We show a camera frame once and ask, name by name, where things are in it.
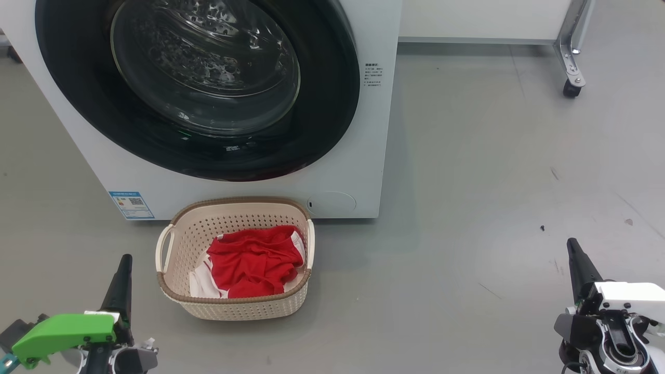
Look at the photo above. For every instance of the white washing machine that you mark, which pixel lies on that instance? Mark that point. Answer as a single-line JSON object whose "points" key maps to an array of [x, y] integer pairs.
{"points": [[379, 130]]}

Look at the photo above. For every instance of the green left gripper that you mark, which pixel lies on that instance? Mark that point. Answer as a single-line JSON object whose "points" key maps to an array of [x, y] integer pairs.
{"points": [[67, 330]]}

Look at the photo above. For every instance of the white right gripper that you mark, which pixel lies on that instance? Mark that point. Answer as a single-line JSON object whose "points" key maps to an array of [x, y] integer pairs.
{"points": [[634, 298]]}

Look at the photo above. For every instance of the cream perforated laundry basket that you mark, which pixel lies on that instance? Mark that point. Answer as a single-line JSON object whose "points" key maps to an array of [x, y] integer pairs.
{"points": [[228, 309]]}

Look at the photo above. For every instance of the metal leg with caster wheel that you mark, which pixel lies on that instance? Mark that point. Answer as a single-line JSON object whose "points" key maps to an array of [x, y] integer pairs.
{"points": [[571, 57]]}

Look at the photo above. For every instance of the white board panel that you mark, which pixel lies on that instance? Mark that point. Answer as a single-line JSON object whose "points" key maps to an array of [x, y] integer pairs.
{"points": [[478, 18]]}

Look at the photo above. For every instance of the blue energy label sticker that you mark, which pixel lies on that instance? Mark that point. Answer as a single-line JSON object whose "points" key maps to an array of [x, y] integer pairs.
{"points": [[131, 205]]}

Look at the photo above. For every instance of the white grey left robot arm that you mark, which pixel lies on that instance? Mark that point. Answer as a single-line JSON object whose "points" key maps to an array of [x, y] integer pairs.
{"points": [[130, 359]]}

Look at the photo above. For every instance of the red white garment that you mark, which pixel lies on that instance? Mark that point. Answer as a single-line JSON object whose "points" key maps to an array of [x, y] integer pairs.
{"points": [[254, 259]]}

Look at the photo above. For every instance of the round glass washing machine door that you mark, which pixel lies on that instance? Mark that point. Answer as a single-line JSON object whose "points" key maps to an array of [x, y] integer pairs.
{"points": [[78, 78]]}

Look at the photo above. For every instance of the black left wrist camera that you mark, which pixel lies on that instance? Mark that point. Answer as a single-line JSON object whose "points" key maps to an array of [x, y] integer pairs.
{"points": [[15, 332]]}

